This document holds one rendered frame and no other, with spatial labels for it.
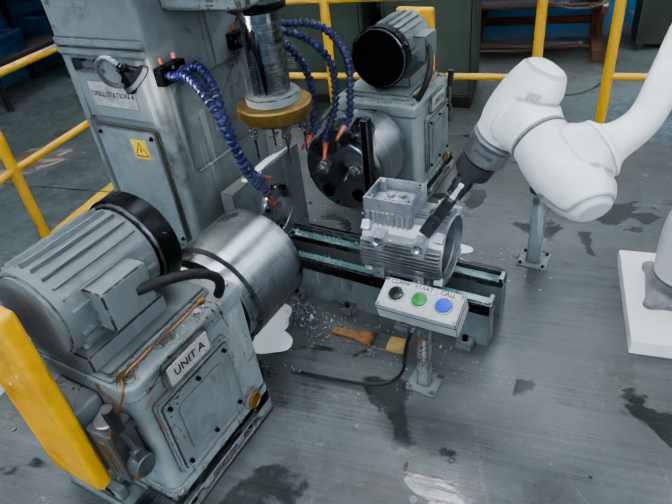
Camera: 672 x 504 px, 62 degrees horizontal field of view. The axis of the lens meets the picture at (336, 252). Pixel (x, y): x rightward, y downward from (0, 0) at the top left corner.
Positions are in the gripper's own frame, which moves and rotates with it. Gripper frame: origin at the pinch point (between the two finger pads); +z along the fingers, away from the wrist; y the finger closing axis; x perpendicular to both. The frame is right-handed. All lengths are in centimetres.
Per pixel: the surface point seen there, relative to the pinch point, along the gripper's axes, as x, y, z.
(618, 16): 18, -255, 15
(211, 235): -36.4, 26.8, 15.4
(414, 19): -41, -73, -3
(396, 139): -22.1, -40.6, 15.0
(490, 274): 19.0, -11.4, 11.7
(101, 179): -211, -130, 250
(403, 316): 6.1, 21.9, 5.8
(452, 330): 14.9, 21.8, 0.8
